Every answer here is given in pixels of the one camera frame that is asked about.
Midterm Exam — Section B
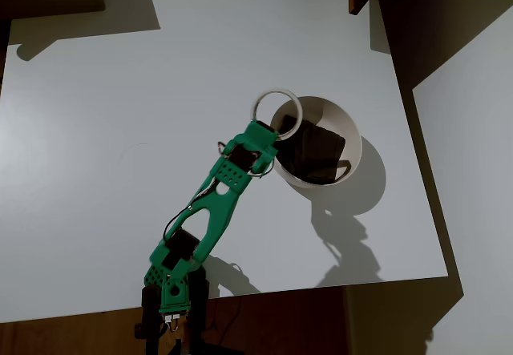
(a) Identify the white ring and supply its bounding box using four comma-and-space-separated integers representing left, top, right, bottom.
250, 88, 304, 142

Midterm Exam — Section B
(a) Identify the beige bowl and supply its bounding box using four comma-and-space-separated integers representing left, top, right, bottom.
269, 95, 364, 190

